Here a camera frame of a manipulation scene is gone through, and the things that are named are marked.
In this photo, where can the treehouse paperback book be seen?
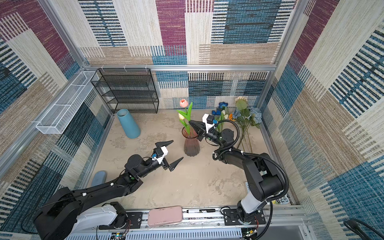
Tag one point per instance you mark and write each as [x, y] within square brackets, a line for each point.
[282, 201]

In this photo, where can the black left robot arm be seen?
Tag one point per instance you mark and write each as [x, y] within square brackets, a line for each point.
[67, 211]

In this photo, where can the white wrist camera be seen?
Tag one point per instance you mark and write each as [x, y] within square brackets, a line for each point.
[209, 121]
[159, 154]

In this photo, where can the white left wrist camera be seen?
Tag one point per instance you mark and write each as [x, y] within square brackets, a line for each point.
[159, 154]

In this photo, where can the teal ceramic vase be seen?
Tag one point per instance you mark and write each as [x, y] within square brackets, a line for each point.
[129, 125]

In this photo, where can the pink artificial tulip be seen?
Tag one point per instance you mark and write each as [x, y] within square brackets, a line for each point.
[187, 109]

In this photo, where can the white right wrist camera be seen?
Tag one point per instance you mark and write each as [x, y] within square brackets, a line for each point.
[209, 121]

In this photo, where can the yellow artificial tulip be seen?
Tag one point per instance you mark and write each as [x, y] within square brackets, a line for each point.
[182, 118]

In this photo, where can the grey blue oval object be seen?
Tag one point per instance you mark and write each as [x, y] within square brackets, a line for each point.
[99, 178]

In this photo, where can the dusty blue rose bunch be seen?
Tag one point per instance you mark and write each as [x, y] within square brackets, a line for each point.
[257, 117]

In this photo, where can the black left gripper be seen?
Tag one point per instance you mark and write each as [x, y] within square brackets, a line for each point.
[170, 167]

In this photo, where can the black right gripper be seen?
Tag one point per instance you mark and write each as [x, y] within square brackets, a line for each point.
[200, 131]

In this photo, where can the red glass vase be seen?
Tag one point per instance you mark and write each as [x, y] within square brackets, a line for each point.
[191, 145]

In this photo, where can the dark blue artificial tulip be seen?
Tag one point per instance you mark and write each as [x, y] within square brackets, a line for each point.
[217, 112]

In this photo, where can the pink pencil case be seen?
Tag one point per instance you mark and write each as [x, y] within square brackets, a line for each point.
[165, 216]

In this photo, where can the white wire mesh basket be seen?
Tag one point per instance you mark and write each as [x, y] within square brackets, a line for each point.
[58, 117]

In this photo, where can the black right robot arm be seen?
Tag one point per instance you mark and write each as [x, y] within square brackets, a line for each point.
[266, 179]

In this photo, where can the black wire shelf rack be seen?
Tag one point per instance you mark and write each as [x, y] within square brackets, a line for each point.
[130, 89]

